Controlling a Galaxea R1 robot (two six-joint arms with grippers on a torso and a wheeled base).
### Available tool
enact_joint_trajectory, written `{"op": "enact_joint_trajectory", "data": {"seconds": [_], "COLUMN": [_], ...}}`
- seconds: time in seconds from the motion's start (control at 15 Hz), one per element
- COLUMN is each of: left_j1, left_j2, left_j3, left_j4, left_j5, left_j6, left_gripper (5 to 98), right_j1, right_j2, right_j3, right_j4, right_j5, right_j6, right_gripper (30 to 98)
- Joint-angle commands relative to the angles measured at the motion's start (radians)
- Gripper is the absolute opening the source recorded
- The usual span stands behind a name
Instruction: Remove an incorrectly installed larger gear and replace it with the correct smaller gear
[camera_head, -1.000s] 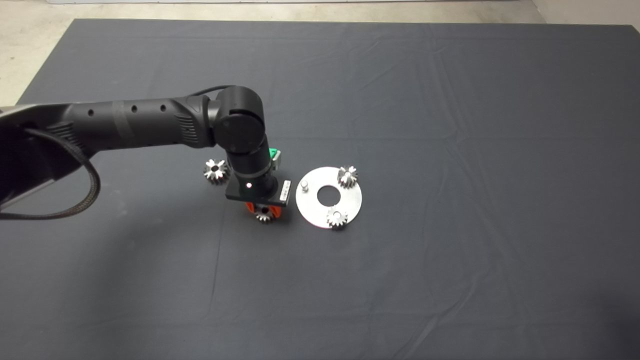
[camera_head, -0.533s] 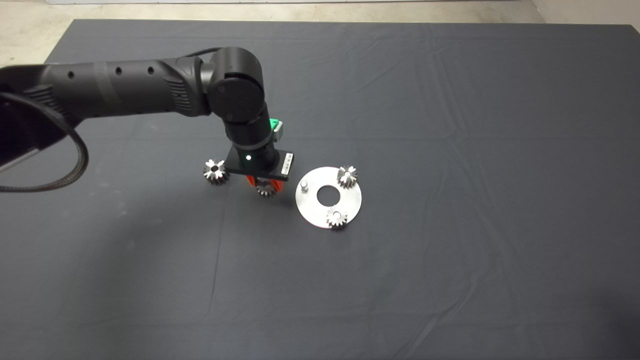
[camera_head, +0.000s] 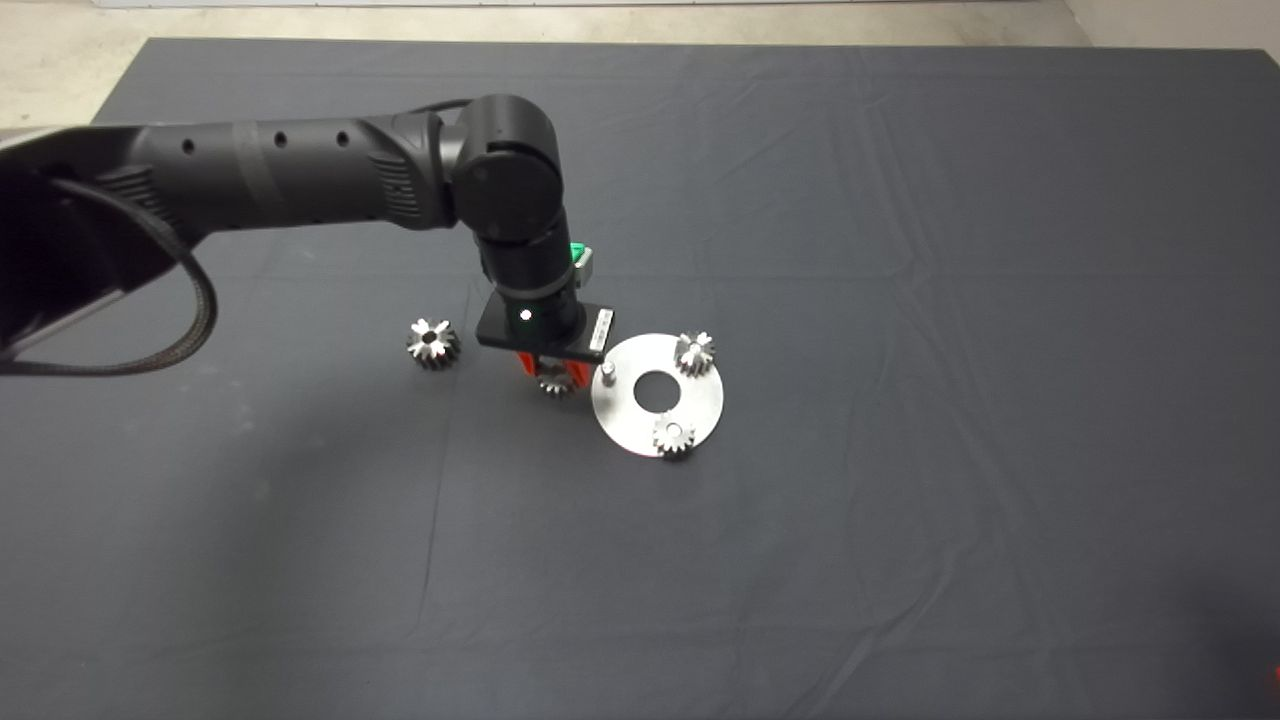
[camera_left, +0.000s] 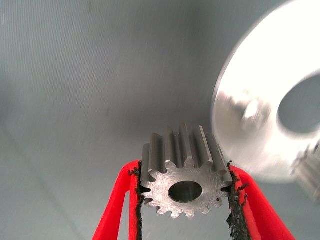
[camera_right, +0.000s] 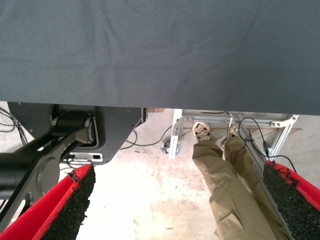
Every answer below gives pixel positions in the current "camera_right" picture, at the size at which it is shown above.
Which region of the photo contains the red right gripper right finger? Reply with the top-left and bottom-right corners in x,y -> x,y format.
262,160 -> 320,240

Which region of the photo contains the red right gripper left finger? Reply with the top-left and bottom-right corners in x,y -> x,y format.
0,163 -> 97,240

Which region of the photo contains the person in khaki trousers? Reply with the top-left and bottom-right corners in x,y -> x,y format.
190,121 -> 296,240

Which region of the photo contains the grey caster wheel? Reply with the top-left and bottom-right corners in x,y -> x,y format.
159,140 -> 181,155

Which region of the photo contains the dark grey table cloth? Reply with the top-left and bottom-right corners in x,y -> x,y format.
0,0 -> 320,116

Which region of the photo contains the black cable with inline plug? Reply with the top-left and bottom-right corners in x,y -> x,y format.
237,116 -> 299,174

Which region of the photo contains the black floor cable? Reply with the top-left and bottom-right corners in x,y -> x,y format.
0,106 -> 29,146
119,124 -> 174,151

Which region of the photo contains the aluminium profile frame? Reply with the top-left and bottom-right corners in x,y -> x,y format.
168,108 -> 300,240

